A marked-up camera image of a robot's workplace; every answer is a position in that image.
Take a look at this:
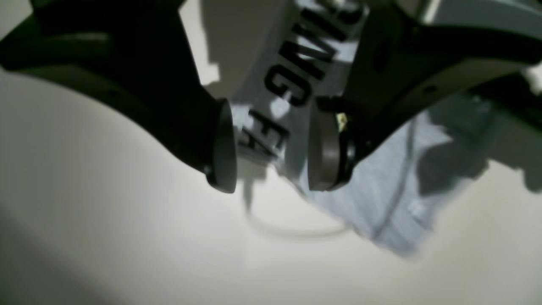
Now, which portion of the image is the grey T-shirt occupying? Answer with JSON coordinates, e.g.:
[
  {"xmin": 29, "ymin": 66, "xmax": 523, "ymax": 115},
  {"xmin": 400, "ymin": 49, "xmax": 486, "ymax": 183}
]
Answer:
[{"xmin": 231, "ymin": 0, "xmax": 504, "ymax": 257}]

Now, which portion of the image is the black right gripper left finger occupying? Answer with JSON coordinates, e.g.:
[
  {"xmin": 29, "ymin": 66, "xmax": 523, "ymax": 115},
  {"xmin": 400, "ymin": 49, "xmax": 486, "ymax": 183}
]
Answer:
[{"xmin": 1, "ymin": 0, "xmax": 238, "ymax": 194}]

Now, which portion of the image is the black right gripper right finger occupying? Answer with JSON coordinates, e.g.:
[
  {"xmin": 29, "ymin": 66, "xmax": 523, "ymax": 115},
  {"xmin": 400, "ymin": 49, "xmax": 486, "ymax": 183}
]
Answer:
[{"xmin": 307, "ymin": 0, "xmax": 541, "ymax": 191}]

